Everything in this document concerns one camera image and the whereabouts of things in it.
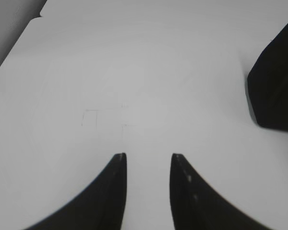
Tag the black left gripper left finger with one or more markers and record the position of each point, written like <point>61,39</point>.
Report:
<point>100,206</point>

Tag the black canvas tote bag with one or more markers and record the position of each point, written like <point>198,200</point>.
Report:
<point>268,84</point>

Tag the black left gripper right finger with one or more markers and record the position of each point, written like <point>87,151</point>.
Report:
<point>195,205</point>

